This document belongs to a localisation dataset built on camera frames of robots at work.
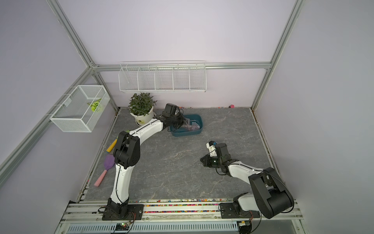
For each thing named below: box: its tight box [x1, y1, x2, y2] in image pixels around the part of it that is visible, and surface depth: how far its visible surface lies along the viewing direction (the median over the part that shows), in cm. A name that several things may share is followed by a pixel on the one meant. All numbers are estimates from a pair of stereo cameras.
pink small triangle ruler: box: [189, 121, 201, 131], surface depth 109 cm
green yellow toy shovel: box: [106, 136, 119, 154], surface depth 99 cm
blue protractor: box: [191, 121, 201, 131], surface depth 109 cm
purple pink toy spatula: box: [93, 154, 116, 188], surface depth 92 cm
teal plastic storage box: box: [169, 114, 204, 137], surface depth 108 cm
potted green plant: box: [128, 92, 158, 127], surface depth 101 cm
